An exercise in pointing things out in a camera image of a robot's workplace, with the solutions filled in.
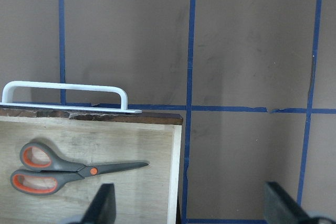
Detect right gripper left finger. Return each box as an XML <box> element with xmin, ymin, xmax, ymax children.
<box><xmin>79</xmin><ymin>183</ymin><xmax>117</xmax><ymax>224</ymax></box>

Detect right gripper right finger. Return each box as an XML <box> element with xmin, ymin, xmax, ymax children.
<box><xmin>264</xmin><ymin>182</ymin><xmax>310</xmax><ymax>223</ymax></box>

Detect orange grey handled scissors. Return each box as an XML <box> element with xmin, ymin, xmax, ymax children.
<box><xmin>10</xmin><ymin>142</ymin><xmax>149</xmax><ymax>196</ymax></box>

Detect dark wooden drawer cabinet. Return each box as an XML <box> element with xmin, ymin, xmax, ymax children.
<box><xmin>1</xmin><ymin>81</ymin><xmax>183</xmax><ymax>223</ymax></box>

